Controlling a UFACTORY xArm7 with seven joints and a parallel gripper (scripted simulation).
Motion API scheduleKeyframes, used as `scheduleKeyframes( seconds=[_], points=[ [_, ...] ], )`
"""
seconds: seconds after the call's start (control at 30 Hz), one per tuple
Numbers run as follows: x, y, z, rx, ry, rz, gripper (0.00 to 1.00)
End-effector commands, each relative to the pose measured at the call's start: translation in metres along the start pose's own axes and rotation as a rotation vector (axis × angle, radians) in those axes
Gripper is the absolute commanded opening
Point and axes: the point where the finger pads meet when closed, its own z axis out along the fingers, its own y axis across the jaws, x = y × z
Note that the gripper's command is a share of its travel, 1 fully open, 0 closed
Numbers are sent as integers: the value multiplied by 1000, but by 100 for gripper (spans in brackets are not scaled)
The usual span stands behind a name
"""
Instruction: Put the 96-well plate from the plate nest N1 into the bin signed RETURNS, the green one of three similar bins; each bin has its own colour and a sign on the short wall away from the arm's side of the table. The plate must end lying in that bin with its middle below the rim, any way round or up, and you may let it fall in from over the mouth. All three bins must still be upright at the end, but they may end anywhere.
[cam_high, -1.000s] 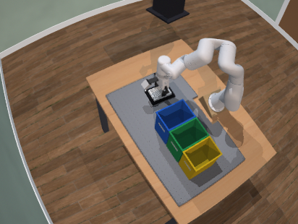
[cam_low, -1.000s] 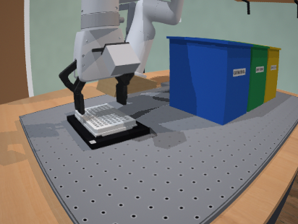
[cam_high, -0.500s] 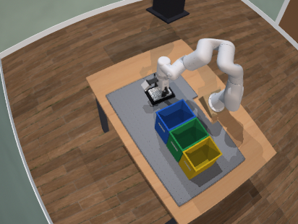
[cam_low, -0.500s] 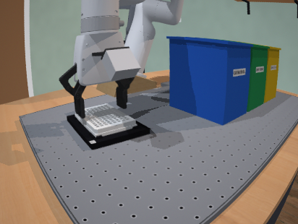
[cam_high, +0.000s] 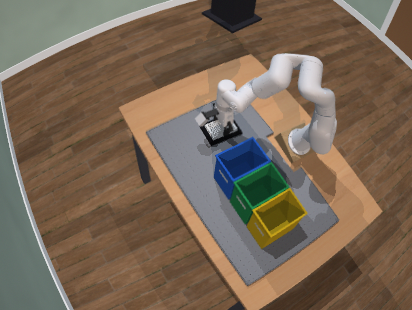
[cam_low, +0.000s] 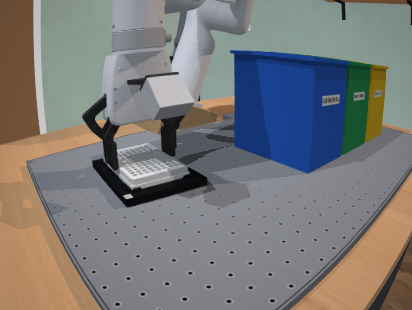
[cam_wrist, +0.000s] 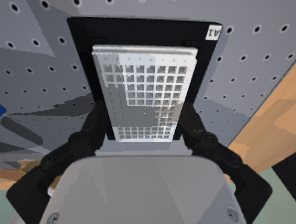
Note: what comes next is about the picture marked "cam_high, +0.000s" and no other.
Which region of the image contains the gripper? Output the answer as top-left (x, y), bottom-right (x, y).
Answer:
top-left (213, 103), bottom-right (234, 136)

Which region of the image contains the blue bin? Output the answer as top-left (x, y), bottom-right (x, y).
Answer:
top-left (214, 137), bottom-right (271, 200)

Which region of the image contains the yellow open bin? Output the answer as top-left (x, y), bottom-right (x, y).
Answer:
top-left (247, 188), bottom-right (308, 249)

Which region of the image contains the green bin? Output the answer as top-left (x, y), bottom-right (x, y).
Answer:
top-left (230, 162), bottom-right (289, 224)

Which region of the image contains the grey perforated breadboard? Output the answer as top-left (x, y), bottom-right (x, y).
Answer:
top-left (146, 100), bottom-right (339, 286)

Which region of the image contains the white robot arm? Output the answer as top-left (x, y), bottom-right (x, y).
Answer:
top-left (216, 53), bottom-right (337, 155)

